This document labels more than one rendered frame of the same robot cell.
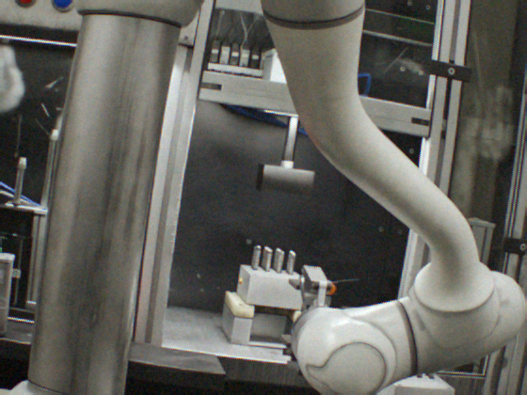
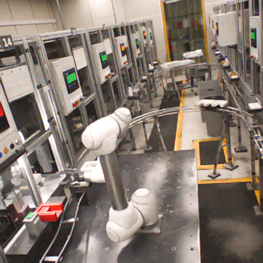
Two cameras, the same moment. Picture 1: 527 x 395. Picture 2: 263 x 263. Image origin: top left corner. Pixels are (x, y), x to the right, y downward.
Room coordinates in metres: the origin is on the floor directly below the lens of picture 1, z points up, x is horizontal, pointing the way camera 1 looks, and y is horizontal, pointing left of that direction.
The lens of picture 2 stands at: (0.32, 1.39, 1.96)
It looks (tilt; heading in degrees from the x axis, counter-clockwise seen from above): 21 degrees down; 294
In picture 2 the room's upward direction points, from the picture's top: 11 degrees counter-clockwise
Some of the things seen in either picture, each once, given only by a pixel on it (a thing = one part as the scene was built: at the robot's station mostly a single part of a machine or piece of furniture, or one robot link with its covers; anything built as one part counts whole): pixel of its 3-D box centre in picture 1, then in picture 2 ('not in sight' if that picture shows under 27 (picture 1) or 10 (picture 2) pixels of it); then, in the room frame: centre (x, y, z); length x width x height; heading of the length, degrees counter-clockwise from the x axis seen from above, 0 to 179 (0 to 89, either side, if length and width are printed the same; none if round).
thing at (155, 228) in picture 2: not in sight; (148, 219); (0.96, -0.05, 0.71); 0.22 x 0.18 x 0.06; 99
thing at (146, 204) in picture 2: not in sight; (143, 205); (0.96, -0.02, 0.85); 0.18 x 0.16 x 0.22; 68
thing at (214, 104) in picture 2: not in sight; (212, 105); (0.70, -2.13, 0.84); 0.37 x 0.14 x 0.10; 157
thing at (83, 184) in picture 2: not in sight; (87, 175); (1.60, -0.38, 0.84); 0.36 x 0.14 x 0.10; 99
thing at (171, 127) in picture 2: not in sight; (171, 107); (1.92, -4.76, 0.01); 5.85 x 0.59 x 0.01; 99
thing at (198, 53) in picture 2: not in sight; (194, 67); (1.65, -7.05, 0.48); 0.84 x 0.58 x 0.97; 107
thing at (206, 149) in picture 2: not in sight; (211, 152); (0.80, -2.44, 0.01); 1.00 x 0.55 x 0.01; 99
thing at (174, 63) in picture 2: not in sight; (179, 78); (1.86, -5.73, 0.48); 0.88 x 0.56 x 0.96; 27
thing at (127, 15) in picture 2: not in sight; (110, 39); (4.61, -8.02, 1.65); 3.78 x 0.08 x 3.30; 9
